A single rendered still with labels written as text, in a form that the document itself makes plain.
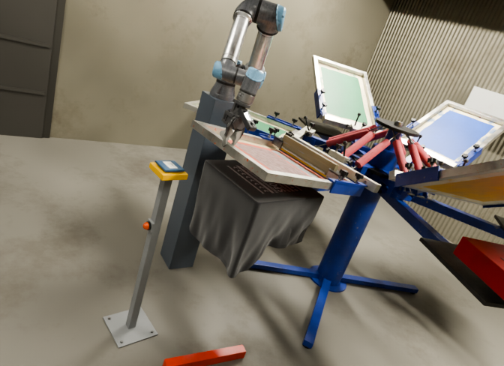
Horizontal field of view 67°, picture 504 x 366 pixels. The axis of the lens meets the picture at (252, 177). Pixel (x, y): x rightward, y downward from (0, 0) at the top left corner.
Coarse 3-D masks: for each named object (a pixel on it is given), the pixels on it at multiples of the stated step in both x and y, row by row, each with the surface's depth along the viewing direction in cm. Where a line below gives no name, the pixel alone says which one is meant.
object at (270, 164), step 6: (252, 156) 184; (258, 162) 178; (264, 162) 183; (270, 162) 188; (276, 162) 194; (282, 162) 200; (270, 168) 176; (276, 168) 181; (282, 168) 187; (288, 168) 193; (294, 168) 199; (306, 168) 213; (300, 174) 191; (306, 174) 198
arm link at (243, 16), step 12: (252, 0) 182; (240, 12) 180; (252, 12) 183; (240, 24) 179; (240, 36) 178; (228, 48) 174; (240, 48) 178; (228, 60) 172; (216, 72) 171; (228, 72) 171
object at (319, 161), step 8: (288, 136) 222; (288, 144) 221; (296, 144) 217; (296, 152) 216; (304, 152) 212; (312, 152) 209; (312, 160) 208; (320, 160) 205; (328, 160) 201; (320, 168) 204; (328, 168) 201; (336, 168) 199
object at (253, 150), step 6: (240, 144) 199; (246, 144) 205; (246, 150) 191; (252, 150) 197; (258, 150) 204; (264, 150) 210; (270, 150) 218; (276, 150) 226; (258, 156) 190; (264, 156) 196; (270, 156) 202; (276, 156) 209; (288, 156) 224; (288, 162) 207
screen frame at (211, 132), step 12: (204, 132) 182; (216, 132) 197; (216, 144) 175; (228, 144) 170; (264, 144) 225; (240, 156) 163; (252, 168) 158; (264, 168) 156; (264, 180) 153; (276, 180) 157; (288, 180) 162; (300, 180) 168; (312, 180) 174; (324, 180) 184; (348, 180) 212
